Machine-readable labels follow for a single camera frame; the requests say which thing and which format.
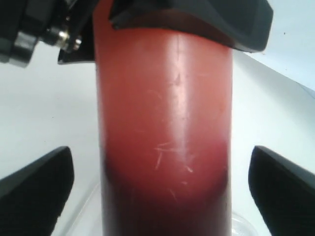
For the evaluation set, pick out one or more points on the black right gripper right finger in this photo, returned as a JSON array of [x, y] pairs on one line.
[[283, 192]]

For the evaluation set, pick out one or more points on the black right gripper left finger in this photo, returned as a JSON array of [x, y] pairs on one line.
[[32, 198]]

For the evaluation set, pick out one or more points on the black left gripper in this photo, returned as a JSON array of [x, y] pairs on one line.
[[65, 24]]

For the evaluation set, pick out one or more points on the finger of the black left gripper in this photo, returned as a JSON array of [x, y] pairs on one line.
[[243, 25]]

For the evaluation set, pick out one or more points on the red ketchup squeeze bottle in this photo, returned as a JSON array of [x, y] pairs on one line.
[[165, 130]]

